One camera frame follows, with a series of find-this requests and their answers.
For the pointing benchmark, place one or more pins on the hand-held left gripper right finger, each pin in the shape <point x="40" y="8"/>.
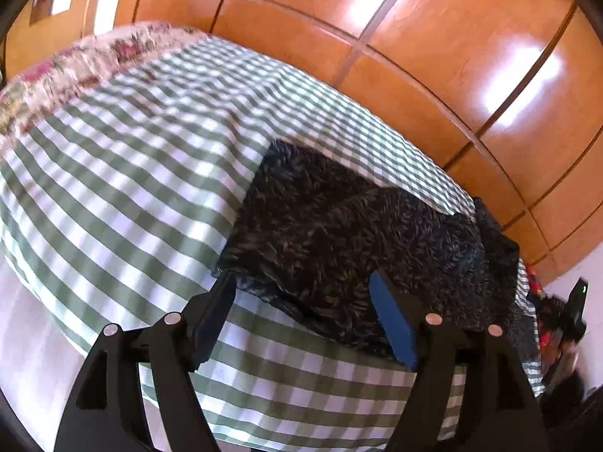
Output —
<point x="392" y="322"/>

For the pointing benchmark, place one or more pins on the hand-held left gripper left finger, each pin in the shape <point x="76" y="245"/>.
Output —
<point x="214" y="320"/>

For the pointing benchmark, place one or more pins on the dark leaf-print pants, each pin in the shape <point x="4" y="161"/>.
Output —
<point x="339" y="245"/>

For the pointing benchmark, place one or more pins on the red plaid pillow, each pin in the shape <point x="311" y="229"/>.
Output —
<point x="534" y="285"/>

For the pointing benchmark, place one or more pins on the green checked bedsheet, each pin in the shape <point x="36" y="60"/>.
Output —
<point x="141" y="174"/>

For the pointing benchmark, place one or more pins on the wooden wardrobe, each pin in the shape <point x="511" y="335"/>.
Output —
<point x="424" y="42"/>

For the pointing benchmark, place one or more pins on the floral pillow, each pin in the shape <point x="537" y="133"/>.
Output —
<point x="80" y="66"/>

